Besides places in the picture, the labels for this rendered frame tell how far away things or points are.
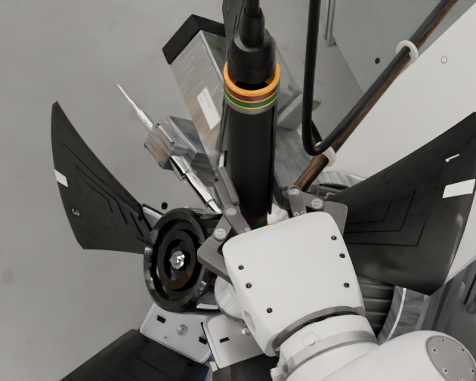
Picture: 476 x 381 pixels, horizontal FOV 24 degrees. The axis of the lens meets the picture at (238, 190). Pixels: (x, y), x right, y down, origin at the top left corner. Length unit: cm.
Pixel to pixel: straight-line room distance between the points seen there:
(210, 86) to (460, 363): 78
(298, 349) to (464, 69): 59
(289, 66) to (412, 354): 78
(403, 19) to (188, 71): 103
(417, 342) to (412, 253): 26
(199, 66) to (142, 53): 150
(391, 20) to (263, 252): 168
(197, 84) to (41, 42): 159
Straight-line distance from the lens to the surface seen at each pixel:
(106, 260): 265
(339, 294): 89
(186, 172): 144
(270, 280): 90
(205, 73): 150
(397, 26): 252
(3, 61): 305
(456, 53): 137
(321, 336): 86
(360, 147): 144
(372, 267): 106
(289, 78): 148
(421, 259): 103
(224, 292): 114
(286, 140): 148
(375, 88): 117
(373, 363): 76
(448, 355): 80
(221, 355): 122
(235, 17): 127
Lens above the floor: 230
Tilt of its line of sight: 57 degrees down
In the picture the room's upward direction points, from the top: straight up
